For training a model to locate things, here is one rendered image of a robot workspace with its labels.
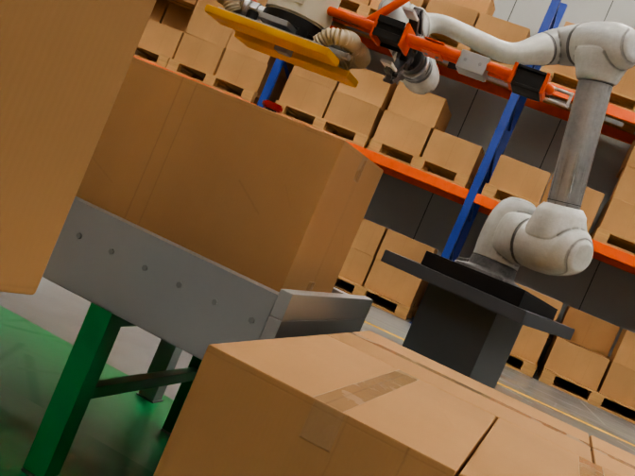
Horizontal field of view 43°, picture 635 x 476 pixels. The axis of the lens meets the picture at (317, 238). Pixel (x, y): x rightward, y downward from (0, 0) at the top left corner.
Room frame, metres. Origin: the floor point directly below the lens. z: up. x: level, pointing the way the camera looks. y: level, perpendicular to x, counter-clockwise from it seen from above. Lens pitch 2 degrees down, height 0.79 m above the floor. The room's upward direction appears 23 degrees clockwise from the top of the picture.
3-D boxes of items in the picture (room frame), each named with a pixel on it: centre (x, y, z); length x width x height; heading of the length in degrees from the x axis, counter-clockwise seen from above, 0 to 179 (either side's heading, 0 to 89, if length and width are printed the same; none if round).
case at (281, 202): (2.07, 0.25, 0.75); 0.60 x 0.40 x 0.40; 72
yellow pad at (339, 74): (2.15, 0.24, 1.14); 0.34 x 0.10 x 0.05; 73
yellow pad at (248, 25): (1.97, 0.29, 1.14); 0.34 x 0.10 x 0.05; 73
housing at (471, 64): (1.93, -0.18, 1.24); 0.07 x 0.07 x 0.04; 73
